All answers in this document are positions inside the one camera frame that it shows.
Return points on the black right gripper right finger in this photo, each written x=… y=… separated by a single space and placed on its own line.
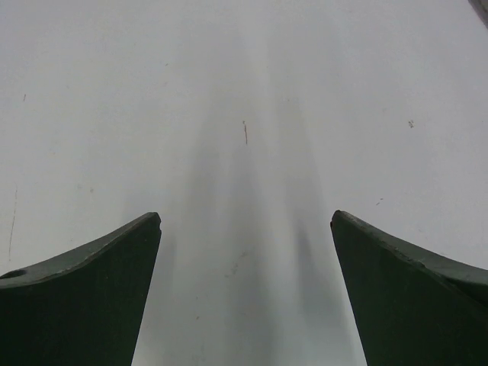
x=411 y=306

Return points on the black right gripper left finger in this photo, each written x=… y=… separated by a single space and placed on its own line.
x=82 y=307

